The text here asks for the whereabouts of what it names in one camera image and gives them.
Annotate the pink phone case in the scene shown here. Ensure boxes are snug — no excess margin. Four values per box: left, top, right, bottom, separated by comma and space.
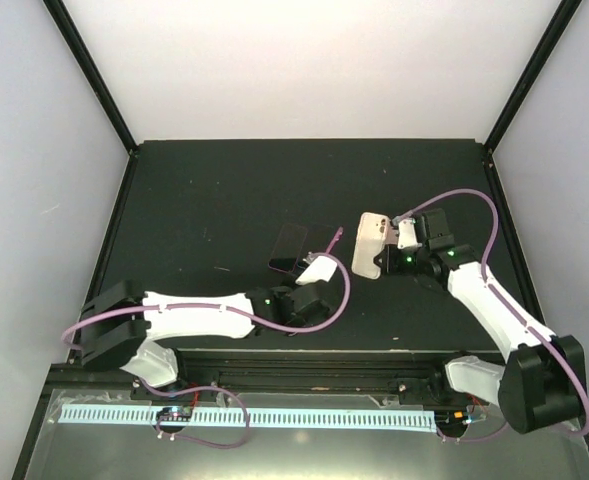
351, 212, 390, 280

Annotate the black phone pink edge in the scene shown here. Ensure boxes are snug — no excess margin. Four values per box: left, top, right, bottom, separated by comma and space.
268, 223, 308, 273

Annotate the dark pink phone black screen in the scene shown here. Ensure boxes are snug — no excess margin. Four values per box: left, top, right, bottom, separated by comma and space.
325, 227, 344, 254

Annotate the blue phone black screen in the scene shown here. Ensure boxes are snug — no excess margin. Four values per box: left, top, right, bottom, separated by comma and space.
302, 224, 337, 255

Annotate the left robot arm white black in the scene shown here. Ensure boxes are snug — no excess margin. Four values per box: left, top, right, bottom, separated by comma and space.
78, 280, 338, 399

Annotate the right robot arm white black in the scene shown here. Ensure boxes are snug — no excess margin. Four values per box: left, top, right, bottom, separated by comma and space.
353, 209, 589, 434

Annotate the right small circuit board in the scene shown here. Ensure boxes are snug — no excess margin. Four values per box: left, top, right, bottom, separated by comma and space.
443, 411, 487, 425

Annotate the small circuit board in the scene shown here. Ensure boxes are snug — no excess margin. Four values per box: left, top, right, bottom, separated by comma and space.
156, 405, 192, 422
443, 411, 487, 425

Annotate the left small circuit board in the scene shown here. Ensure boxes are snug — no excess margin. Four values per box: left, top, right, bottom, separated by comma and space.
156, 405, 192, 422

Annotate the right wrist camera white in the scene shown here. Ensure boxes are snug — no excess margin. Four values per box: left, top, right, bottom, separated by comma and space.
391, 216, 419, 250

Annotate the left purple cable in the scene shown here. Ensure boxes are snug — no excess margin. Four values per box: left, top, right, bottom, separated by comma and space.
61, 252, 353, 447

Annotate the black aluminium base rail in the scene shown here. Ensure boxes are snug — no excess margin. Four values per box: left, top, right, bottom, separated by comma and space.
69, 350, 472, 405

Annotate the white slotted cable duct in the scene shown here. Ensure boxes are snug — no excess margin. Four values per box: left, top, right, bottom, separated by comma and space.
58, 404, 437, 433

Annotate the right rear black frame post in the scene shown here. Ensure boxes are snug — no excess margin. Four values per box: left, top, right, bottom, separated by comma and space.
484, 0, 582, 154

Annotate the black frame post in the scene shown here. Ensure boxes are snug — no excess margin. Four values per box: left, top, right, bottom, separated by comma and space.
43, 0, 138, 154
484, 0, 582, 154

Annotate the left rear black frame post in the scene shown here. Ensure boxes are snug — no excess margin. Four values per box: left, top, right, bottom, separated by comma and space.
43, 0, 138, 154

